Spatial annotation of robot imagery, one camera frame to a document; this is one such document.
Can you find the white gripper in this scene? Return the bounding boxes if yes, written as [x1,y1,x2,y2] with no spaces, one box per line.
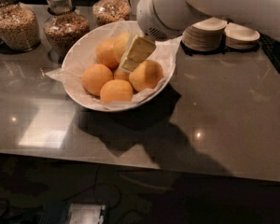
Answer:
[119,0,190,73]

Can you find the white oval bowl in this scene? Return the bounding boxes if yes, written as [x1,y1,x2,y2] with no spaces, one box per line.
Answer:
[61,20,178,113]

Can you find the glass jar of grains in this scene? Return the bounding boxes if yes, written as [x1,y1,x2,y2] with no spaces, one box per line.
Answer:
[0,0,40,52]

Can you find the glass jar brown cereal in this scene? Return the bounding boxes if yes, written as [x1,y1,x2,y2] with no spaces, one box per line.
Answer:
[43,0,90,58]

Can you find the glass jar mixed cereal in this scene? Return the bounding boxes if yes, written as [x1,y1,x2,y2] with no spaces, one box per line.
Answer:
[92,0,131,25]

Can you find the short stack paper bowls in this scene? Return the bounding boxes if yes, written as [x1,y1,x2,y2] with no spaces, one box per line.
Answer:
[224,22,260,49]

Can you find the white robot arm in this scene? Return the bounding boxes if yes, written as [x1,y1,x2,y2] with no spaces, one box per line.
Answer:
[136,0,280,73]

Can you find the white paper bowl liner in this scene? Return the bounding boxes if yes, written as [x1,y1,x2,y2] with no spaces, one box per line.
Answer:
[45,18,183,108]

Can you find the small orange centre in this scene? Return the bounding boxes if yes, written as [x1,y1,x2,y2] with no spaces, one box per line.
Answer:
[113,68,129,81]

